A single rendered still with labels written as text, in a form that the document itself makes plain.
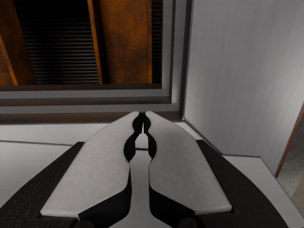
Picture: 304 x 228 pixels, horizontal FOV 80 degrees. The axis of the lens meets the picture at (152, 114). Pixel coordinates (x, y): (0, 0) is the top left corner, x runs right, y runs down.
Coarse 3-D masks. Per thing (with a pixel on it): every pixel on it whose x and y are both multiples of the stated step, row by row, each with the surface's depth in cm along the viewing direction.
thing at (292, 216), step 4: (296, 208) 19; (292, 212) 19; (296, 212) 19; (288, 216) 20; (292, 216) 20; (296, 216) 20; (300, 216) 20; (288, 220) 20; (292, 220) 20; (296, 220) 20; (300, 220) 20; (288, 224) 20; (292, 224) 20; (296, 224) 20; (300, 224) 20
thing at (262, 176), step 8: (256, 168) 16; (264, 168) 16; (256, 176) 17; (264, 176) 17; (272, 176) 17; (256, 184) 17; (264, 184) 17; (272, 184) 17; (264, 192) 18; (272, 192) 18; (280, 192) 18; (272, 200) 18; (280, 200) 18; (288, 200) 18; (280, 208) 19; (288, 208) 19
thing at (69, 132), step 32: (0, 96) 17; (32, 96) 17; (64, 96) 17; (96, 96) 17; (128, 96) 17; (160, 96) 17; (0, 128) 14; (32, 128) 14; (64, 128) 14; (96, 128) 14; (192, 128) 14
